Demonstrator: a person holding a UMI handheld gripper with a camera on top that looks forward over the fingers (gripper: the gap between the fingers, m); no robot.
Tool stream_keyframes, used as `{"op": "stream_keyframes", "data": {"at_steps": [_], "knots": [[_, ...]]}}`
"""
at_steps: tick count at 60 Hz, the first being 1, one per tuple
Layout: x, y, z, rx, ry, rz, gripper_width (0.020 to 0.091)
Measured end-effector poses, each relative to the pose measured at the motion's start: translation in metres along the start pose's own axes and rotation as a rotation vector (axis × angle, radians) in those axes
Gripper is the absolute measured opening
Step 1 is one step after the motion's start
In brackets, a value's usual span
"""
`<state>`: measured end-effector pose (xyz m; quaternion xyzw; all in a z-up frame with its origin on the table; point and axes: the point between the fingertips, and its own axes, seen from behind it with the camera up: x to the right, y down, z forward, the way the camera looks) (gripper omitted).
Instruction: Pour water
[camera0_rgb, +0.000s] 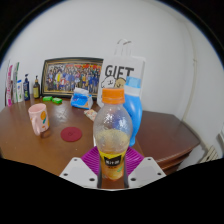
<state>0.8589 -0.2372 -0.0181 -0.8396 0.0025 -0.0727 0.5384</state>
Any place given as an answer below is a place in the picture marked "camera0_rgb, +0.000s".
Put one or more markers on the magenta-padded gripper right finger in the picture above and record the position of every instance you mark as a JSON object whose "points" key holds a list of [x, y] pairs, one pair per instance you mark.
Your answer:
{"points": [[145, 171]]}

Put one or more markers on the tall green-white box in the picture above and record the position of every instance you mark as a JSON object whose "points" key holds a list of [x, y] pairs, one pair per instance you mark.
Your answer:
{"points": [[15, 83]]}

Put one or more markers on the dark blue pump bottle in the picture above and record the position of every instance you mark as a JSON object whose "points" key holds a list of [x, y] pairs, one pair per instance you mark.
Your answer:
{"points": [[26, 90]]}

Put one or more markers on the amber pump bottle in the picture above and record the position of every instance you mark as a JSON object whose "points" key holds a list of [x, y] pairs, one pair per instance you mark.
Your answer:
{"points": [[36, 90]]}

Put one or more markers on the round red coaster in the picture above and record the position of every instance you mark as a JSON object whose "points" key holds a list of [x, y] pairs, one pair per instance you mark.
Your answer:
{"points": [[71, 134]]}

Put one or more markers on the framed group photo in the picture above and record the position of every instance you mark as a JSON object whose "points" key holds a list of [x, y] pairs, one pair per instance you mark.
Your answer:
{"points": [[71, 77]]}

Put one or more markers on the small green block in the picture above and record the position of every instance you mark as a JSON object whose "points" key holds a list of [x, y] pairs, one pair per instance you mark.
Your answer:
{"points": [[47, 98], [57, 100]]}

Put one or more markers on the tall pink-white box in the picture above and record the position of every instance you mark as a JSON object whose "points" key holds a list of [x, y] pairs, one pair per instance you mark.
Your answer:
{"points": [[9, 86]]}

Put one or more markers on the white radiator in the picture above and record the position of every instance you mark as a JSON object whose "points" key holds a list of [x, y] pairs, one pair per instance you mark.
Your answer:
{"points": [[210, 155]]}

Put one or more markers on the pink mug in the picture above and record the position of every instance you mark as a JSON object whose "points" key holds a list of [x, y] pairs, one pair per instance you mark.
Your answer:
{"points": [[38, 118]]}

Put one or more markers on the white printed paper bag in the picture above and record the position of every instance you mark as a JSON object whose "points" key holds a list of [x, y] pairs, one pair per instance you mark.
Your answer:
{"points": [[121, 71]]}

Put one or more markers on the orange-capped juice bottle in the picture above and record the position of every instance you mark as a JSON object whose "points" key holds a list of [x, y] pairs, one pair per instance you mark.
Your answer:
{"points": [[112, 133]]}

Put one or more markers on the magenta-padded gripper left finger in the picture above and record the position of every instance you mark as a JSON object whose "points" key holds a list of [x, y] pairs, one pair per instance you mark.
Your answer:
{"points": [[80, 172]]}

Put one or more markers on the blue detergent bottle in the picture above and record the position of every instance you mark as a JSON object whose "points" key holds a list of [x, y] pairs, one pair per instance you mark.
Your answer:
{"points": [[136, 110]]}

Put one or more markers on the small patterned snack packet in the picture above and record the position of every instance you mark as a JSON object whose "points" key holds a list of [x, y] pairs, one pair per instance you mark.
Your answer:
{"points": [[90, 114]]}

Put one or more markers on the white lotion bottle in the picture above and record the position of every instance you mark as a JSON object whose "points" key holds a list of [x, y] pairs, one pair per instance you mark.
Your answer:
{"points": [[19, 92]]}

